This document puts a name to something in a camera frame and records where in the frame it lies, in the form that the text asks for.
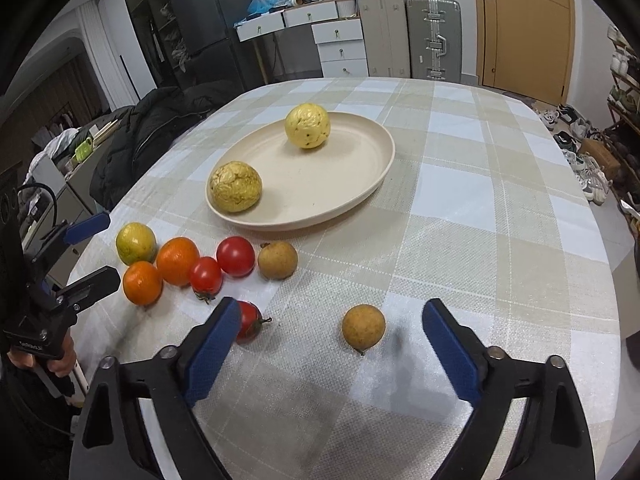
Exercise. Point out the person's left hand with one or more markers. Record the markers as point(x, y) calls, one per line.
point(66, 360)

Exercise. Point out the silver suitcase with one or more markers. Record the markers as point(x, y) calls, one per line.
point(434, 35)

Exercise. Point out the blue plastic bag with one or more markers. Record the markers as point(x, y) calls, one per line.
point(265, 5)

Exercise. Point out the dark glass cabinet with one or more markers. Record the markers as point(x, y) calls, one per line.
point(147, 20)

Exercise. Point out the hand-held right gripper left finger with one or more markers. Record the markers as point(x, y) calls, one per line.
point(215, 355)

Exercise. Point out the brown longan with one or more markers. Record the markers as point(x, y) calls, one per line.
point(277, 260)
point(363, 328)

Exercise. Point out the dark grey refrigerator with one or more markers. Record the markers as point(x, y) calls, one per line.
point(210, 10)

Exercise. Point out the white drawer desk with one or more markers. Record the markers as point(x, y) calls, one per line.
point(340, 35)

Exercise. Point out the beige suitcase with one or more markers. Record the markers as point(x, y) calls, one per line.
point(384, 35)

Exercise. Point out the yellow lemon front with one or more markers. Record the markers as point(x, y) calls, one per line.
point(235, 187)

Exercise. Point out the person's left forearm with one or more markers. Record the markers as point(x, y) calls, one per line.
point(30, 425)

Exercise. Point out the heap of clothes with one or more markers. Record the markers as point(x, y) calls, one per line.
point(60, 142)

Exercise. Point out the wooden shoe rack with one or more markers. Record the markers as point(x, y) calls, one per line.
point(625, 125)

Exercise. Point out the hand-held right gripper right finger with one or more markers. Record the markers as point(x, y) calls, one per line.
point(452, 355)

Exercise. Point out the rows of assorted shoes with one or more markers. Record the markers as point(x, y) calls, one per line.
point(622, 60)

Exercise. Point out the black jacket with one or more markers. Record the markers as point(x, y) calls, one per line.
point(150, 135)

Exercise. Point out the beige round plate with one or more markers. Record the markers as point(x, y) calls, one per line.
point(325, 175)

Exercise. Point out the yellow lemon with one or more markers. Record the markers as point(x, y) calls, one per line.
point(307, 126)
point(136, 243)
point(235, 187)

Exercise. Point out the wooden door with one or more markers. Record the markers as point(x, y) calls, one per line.
point(530, 25)

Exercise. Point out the red cherry tomato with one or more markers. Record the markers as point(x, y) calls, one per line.
point(205, 276)
point(235, 256)
point(250, 321)

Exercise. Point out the pile of loose shoes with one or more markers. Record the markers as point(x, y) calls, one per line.
point(580, 160)

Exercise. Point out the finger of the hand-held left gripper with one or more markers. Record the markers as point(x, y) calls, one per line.
point(87, 226)
point(92, 285)

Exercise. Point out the orange mandarin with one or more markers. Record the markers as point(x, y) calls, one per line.
point(177, 260)
point(142, 284)

